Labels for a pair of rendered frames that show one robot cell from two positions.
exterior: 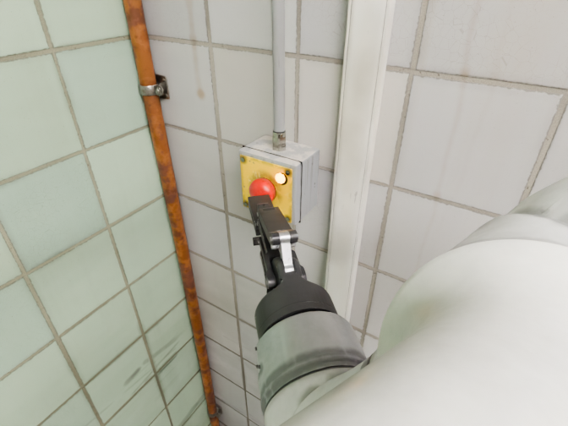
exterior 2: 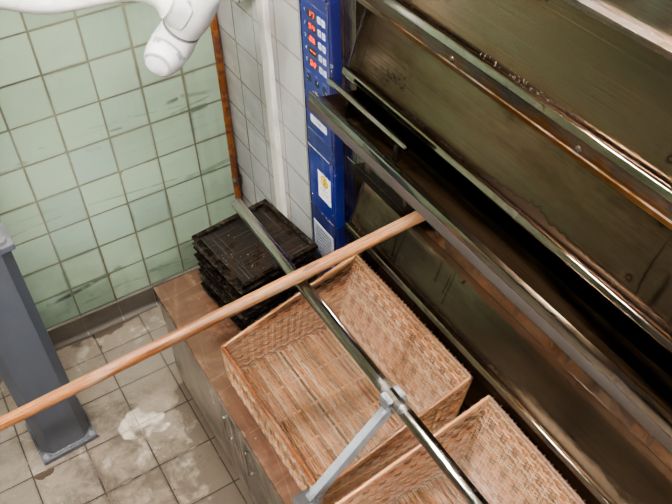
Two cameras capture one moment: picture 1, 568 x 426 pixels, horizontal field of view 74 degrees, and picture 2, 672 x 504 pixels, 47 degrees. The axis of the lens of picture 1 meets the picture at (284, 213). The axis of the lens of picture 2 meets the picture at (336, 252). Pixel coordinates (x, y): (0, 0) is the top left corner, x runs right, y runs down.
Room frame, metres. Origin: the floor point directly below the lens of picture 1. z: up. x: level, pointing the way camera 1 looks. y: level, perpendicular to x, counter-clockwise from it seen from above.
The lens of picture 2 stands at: (-1.33, -1.24, 2.49)
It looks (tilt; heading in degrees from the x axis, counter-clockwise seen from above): 45 degrees down; 27
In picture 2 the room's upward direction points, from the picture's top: 2 degrees counter-clockwise
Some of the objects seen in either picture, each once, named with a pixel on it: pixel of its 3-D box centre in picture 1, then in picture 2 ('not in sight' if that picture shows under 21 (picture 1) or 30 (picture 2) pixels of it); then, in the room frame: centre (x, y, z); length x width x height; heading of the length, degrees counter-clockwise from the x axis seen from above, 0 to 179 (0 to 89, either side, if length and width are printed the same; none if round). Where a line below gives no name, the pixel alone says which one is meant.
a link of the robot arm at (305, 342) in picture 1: (311, 368); not in sight; (0.19, -0.02, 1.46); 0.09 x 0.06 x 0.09; 102
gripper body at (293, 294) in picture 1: (290, 302); not in sight; (0.26, -0.01, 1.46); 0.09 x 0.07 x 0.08; 12
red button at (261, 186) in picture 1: (264, 190); not in sight; (0.47, 0.03, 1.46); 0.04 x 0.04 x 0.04; 58
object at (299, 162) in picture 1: (278, 179); not in sight; (0.50, 0.01, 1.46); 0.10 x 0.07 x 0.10; 58
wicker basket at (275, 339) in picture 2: not in sight; (340, 376); (-0.18, -0.65, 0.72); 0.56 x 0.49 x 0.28; 58
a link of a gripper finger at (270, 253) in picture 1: (276, 248); not in sight; (0.32, 0.01, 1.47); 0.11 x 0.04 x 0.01; 13
